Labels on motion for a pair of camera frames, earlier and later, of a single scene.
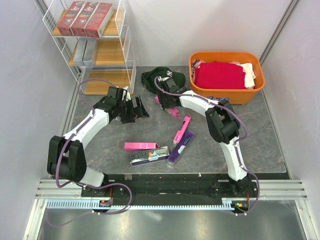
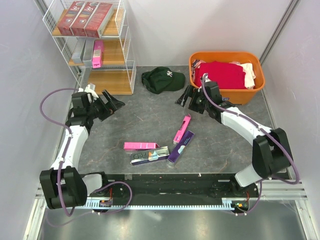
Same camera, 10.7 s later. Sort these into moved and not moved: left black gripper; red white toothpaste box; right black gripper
Moved: right black gripper; left black gripper
Not moved: red white toothpaste box
